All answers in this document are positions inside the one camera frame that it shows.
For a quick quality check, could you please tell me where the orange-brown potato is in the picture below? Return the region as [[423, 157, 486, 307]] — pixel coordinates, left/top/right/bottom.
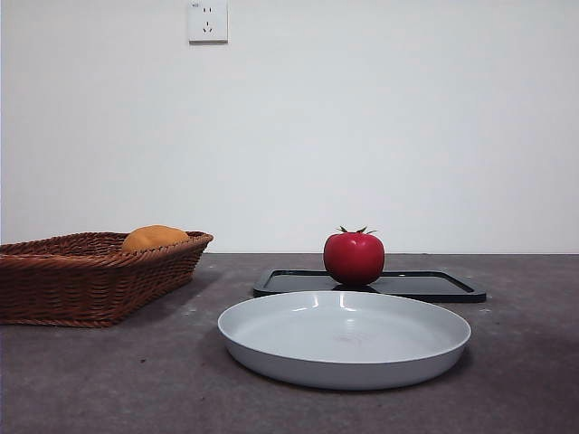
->
[[120, 224, 190, 253]]

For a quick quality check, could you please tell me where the dark rectangular tray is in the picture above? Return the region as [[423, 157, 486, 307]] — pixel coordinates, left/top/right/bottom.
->
[[252, 268, 488, 304]]

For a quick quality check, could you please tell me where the brown wicker basket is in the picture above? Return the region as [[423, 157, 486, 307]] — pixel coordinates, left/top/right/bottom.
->
[[0, 231, 214, 328]]

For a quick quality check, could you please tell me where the pale grey round plate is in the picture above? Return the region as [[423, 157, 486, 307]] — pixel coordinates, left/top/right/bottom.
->
[[217, 289, 472, 391]]

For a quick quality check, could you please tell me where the white wall socket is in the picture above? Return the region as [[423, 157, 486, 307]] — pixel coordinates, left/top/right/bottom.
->
[[188, 0, 229, 45]]

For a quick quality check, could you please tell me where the red tomato with green stem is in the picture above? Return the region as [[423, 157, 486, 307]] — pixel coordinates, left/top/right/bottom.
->
[[322, 224, 385, 287]]

